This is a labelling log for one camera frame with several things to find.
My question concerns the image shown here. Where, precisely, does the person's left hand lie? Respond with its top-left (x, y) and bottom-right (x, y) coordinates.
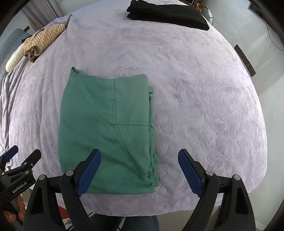
top-left (1, 194), bottom-right (26, 222)

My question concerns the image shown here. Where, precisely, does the black wall television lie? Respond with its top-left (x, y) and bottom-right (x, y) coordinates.
top-left (248, 2), bottom-right (267, 20)

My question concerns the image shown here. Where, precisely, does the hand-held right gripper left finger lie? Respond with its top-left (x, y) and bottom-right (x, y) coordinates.
top-left (23, 149), bottom-right (102, 231)

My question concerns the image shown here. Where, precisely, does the green work jacket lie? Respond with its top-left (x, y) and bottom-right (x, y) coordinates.
top-left (58, 67), bottom-right (160, 194)

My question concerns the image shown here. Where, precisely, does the beige striped cloth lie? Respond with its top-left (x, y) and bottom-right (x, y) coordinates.
top-left (23, 24), bottom-right (67, 61)

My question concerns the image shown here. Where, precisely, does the beige pleated curtain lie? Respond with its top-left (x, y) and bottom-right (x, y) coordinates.
top-left (24, 0), bottom-right (64, 28)

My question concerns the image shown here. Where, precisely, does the red box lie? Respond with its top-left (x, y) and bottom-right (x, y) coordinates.
top-left (58, 206), bottom-right (68, 221)

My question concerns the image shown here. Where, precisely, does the black flat panel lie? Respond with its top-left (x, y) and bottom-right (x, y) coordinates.
top-left (234, 44), bottom-right (256, 77)

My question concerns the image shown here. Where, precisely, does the black cable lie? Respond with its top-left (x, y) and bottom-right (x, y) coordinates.
top-left (265, 24), bottom-right (284, 51)

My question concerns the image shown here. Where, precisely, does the black folded garment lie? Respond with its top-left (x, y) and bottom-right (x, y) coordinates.
top-left (126, 0), bottom-right (209, 31)

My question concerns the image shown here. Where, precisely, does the cream knit pillow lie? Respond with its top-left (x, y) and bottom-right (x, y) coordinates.
top-left (5, 48), bottom-right (25, 72)

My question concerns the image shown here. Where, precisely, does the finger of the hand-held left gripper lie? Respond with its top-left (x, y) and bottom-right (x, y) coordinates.
top-left (0, 145), bottom-right (18, 171)
top-left (13, 149), bottom-right (42, 173)

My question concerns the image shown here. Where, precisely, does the lilac embossed bedspread bed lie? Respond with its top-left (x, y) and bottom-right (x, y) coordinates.
top-left (0, 0), bottom-right (268, 217)

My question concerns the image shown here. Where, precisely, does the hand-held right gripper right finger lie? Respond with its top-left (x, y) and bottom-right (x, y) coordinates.
top-left (178, 149), bottom-right (258, 231)

